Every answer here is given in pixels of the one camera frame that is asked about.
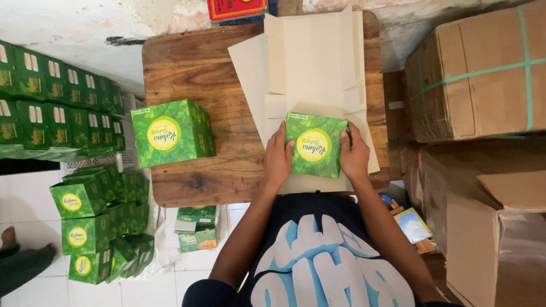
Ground red patterned book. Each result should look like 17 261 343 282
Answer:
207 0 269 23

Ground light blue booklet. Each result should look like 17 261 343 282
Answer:
393 208 432 244

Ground brown carton with green straps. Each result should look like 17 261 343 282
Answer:
404 0 546 143

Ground person's dark printed shirt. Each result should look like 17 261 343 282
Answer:
182 192 466 307

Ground green leaf-print assembled carton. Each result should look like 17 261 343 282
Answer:
131 99 217 169

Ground green carton with food picture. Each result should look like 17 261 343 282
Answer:
178 227 218 253

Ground white plastic crate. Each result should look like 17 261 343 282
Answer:
64 92 146 173

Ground wooden board table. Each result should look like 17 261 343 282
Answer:
142 10 391 209

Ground person's left hand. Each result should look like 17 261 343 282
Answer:
264 121 296 191

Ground rows of green packed cartons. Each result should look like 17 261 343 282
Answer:
0 40 127 161

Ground pile of green assembled cartons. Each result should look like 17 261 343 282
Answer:
49 163 155 285

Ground open brown cardboard carton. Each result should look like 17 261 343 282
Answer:
418 138 546 307

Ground stack of flat cream cardboard sheets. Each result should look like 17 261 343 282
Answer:
228 6 380 195

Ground green carton with white flap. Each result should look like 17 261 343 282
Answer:
174 206 218 234

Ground person's right hand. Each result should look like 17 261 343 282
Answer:
340 121 371 182

